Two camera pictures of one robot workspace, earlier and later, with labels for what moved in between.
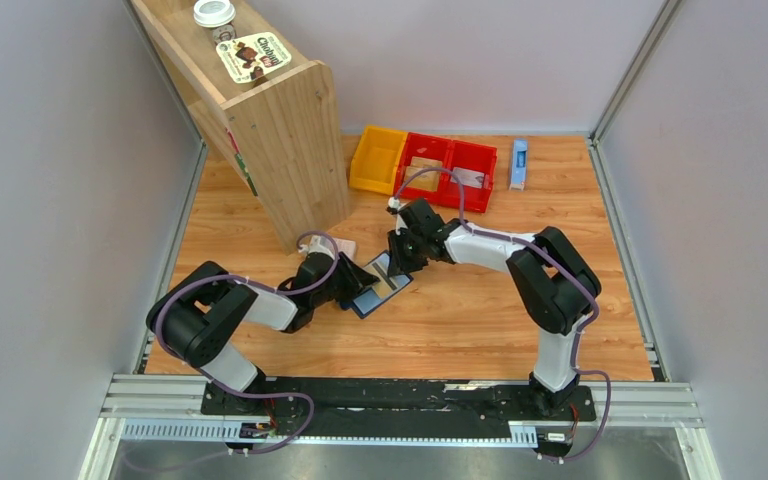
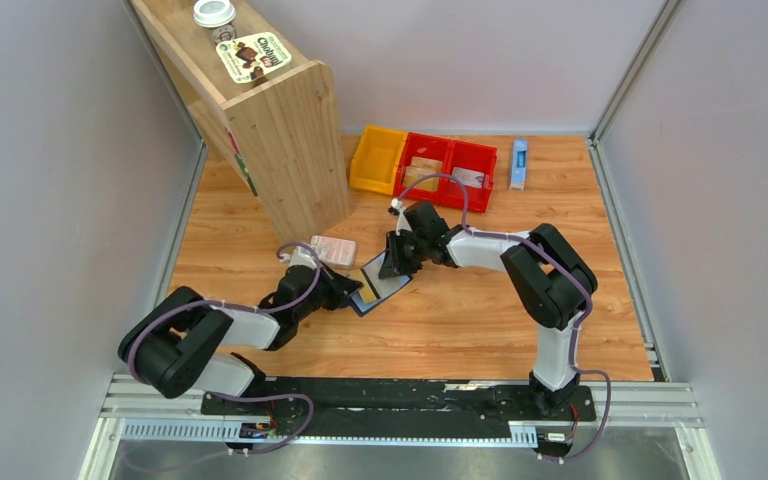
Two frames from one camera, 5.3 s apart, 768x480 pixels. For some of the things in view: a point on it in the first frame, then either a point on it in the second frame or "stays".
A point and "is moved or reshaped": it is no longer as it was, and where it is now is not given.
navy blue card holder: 375,295 stays
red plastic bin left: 427,148 stays
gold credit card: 385,286 is moved or reshaped
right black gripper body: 407,253 stays
